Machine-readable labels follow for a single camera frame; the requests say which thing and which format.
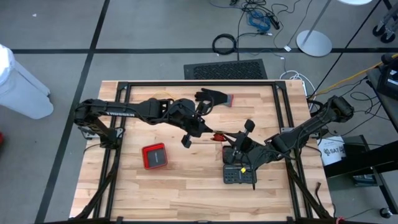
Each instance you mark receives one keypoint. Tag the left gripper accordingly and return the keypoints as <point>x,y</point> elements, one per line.
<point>189,119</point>

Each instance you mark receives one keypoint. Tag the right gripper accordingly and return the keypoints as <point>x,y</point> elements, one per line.
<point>242,144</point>

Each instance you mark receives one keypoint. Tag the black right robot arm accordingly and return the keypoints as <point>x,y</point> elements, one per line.
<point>304,127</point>

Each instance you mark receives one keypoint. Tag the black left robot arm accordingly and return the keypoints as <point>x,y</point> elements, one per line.
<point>124,112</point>

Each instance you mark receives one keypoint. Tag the black work glove red cuff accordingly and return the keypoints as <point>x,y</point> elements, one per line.
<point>217,96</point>

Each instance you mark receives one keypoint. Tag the black screwdriver bit case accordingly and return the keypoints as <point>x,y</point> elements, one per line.
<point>233,178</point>

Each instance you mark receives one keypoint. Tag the red collapsible container black rim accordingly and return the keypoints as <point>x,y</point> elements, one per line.
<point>155,157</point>

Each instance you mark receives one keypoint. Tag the black mesh-top computer case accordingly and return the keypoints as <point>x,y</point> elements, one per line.
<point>225,70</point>

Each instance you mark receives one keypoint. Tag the white printed paper label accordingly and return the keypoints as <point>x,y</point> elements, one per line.
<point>331,152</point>

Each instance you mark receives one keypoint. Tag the black floor power strip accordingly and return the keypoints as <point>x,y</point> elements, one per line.
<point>273,21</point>

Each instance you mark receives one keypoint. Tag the round metal floor stand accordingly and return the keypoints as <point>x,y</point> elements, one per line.
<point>314,43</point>

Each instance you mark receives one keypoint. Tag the black side desk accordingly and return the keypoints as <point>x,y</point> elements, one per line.
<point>357,158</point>

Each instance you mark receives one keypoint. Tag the black desk equipment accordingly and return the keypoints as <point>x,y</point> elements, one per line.
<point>388,81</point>

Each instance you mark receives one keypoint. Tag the black caster wheel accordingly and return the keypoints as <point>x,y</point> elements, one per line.
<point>385,212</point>

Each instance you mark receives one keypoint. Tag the white round disc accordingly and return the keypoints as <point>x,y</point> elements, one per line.
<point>354,1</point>

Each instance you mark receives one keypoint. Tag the grey wheeled cart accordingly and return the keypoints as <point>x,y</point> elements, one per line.
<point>387,29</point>

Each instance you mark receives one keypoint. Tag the white trash bin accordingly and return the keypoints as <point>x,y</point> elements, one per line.
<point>18,93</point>

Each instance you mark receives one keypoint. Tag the black aluminium table frame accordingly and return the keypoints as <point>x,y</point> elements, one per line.
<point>202,83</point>

